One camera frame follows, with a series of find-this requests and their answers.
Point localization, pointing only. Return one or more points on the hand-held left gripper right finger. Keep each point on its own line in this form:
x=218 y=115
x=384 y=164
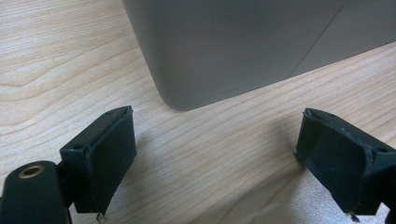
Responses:
x=342 y=161

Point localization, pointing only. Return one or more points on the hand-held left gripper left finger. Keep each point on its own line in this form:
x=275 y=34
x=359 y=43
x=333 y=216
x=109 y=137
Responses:
x=102 y=158

